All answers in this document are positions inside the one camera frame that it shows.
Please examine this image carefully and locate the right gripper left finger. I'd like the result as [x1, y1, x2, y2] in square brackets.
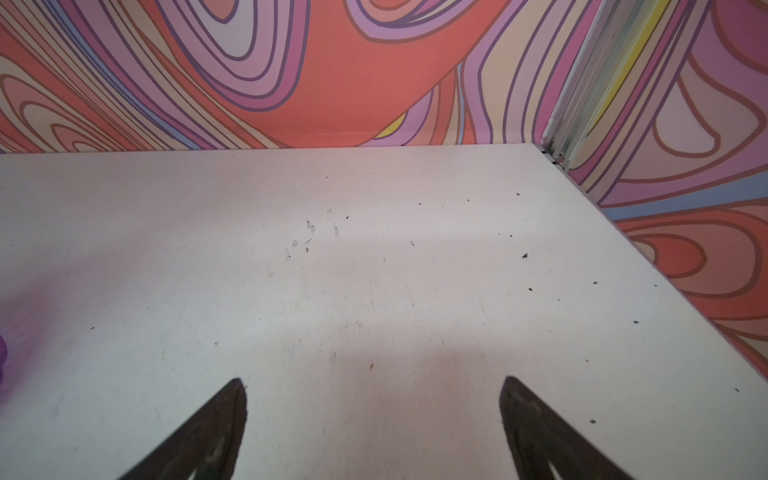
[122, 378, 247, 480]

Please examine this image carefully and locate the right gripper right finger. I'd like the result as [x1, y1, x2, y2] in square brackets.
[499, 376, 631, 480]

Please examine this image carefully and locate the blue purple glass vase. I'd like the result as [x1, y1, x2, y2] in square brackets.
[0, 335, 8, 385]

